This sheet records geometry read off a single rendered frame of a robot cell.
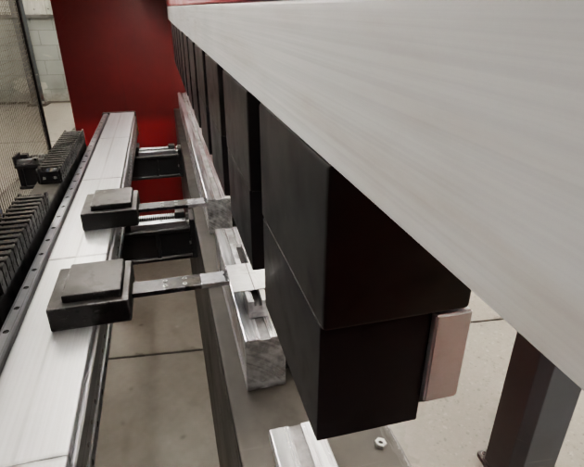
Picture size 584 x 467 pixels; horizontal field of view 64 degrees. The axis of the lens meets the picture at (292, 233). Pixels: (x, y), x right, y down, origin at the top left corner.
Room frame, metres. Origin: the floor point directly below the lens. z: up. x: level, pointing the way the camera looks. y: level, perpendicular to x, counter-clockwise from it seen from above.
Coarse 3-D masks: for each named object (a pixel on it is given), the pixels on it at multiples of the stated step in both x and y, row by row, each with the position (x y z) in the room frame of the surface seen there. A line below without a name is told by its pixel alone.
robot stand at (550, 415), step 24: (528, 360) 1.04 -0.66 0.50; (504, 384) 1.10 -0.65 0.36; (528, 384) 1.01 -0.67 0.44; (552, 384) 0.98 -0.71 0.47; (576, 384) 0.99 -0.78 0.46; (504, 408) 1.08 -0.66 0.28; (528, 408) 1.00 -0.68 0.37; (552, 408) 0.98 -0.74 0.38; (504, 432) 1.05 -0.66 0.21; (528, 432) 0.99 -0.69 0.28; (552, 432) 0.99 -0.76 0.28; (480, 456) 1.12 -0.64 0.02; (504, 456) 1.03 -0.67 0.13; (528, 456) 0.98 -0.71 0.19; (552, 456) 0.99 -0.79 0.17
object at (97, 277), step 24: (72, 264) 0.64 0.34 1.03; (96, 264) 0.64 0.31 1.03; (120, 264) 0.64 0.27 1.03; (72, 288) 0.57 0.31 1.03; (96, 288) 0.57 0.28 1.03; (120, 288) 0.58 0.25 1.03; (144, 288) 0.62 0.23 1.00; (168, 288) 0.62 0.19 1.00; (192, 288) 0.63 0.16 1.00; (48, 312) 0.54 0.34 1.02; (72, 312) 0.55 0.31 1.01; (96, 312) 0.55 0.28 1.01; (120, 312) 0.56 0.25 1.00
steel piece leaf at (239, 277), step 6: (240, 264) 0.70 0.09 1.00; (228, 270) 0.68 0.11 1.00; (234, 270) 0.68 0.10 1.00; (240, 270) 0.68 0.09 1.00; (246, 270) 0.68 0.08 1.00; (234, 276) 0.66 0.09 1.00; (240, 276) 0.66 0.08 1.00; (246, 276) 0.66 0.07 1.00; (234, 282) 0.65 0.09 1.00; (240, 282) 0.65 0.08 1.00; (246, 282) 0.65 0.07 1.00; (234, 288) 0.63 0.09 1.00; (240, 288) 0.63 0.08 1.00; (246, 288) 0.63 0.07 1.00; (252, 288) 0.63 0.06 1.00
